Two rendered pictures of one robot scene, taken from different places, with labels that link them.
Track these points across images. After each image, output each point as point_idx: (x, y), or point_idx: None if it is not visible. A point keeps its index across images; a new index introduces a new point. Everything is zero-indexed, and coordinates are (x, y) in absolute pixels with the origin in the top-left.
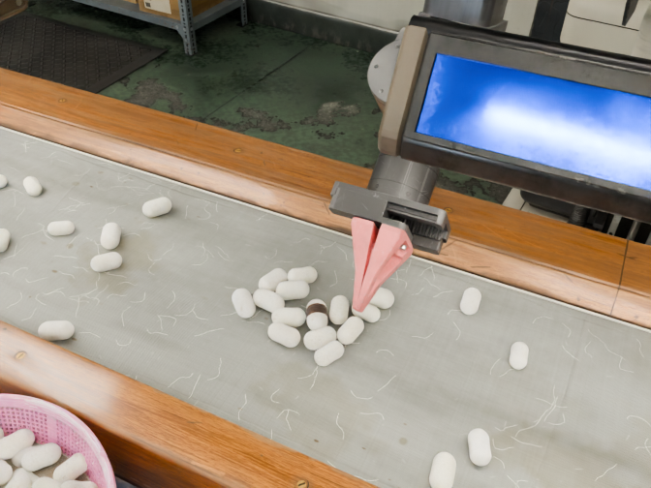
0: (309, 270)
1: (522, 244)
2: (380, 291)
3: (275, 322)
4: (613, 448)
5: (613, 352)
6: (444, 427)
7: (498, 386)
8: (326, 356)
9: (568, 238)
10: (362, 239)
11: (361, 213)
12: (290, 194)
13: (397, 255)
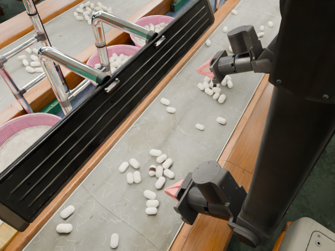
0: (230, 83)
1: (247, 138)
2: (221, 97)
3: None
4: (168, 141)
5: (202, 155)
6: (178, 106)
7: (190, 121)
8: (199, 84)
9: (252, 154)
10: (209, 59)
11: (214, 56)
12: (265, 82)
13: (211, 73)
